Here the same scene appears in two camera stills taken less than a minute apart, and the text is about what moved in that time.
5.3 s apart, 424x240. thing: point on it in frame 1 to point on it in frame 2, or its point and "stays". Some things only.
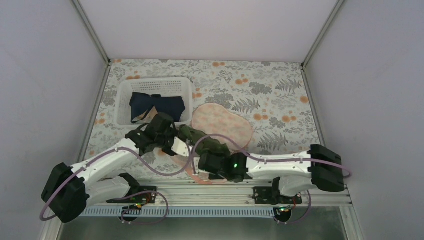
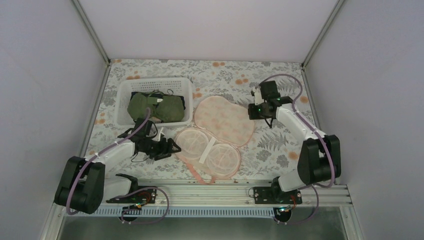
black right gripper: (220, 153) to (252, 115)
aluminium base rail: (224, 193) stays
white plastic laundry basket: (180, 87) stays
